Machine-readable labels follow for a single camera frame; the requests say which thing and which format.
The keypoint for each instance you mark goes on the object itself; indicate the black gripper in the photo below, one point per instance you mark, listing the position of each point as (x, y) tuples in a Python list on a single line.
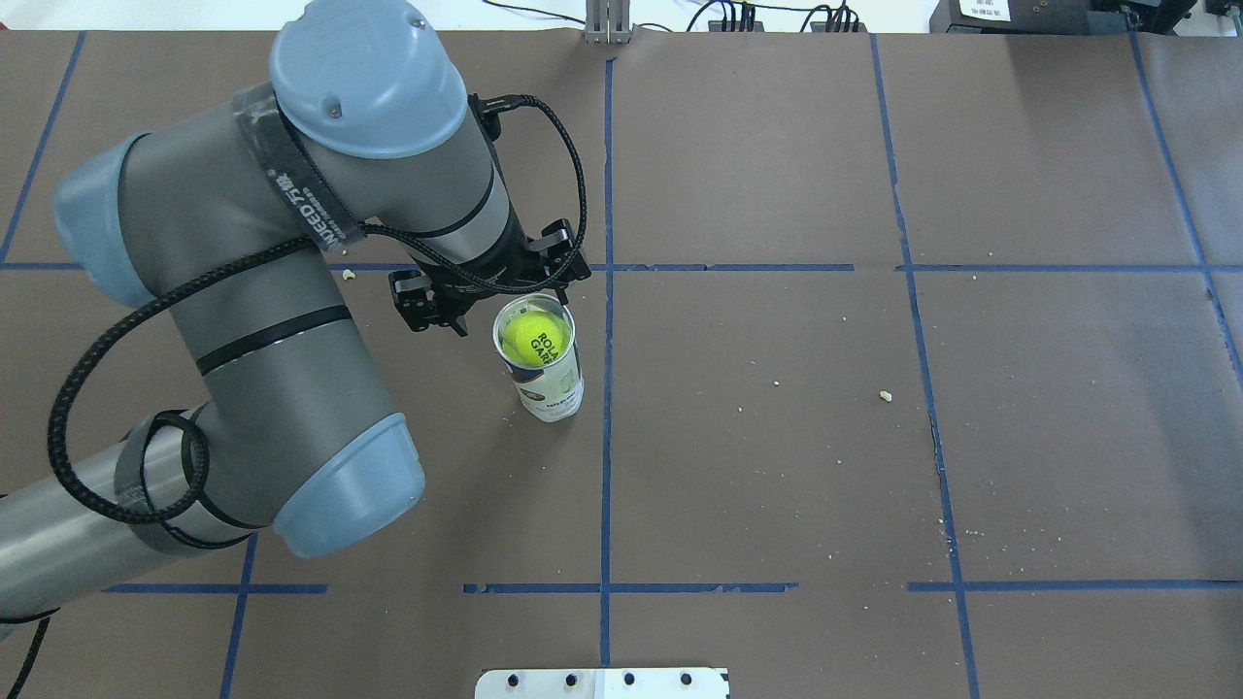
[(493, 260)]

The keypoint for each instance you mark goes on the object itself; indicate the yellow tennis ball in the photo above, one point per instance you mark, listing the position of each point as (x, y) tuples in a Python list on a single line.
[(535, 339)]

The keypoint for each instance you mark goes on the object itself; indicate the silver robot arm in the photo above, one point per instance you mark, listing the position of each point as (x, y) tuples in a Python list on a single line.
[(363, 127)]

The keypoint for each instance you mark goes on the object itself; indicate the clear tennis ball can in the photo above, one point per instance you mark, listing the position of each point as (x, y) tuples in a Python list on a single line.
[(554, 392)]

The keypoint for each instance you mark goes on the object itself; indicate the black computer box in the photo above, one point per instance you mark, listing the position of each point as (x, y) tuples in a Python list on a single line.
[(1068, 18)]

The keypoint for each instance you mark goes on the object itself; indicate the aluminium frame post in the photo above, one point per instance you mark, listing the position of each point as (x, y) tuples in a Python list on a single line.
[(608, 22)]

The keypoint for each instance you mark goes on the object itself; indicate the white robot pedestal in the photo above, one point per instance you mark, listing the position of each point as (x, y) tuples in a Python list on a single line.
[(633, 682)]

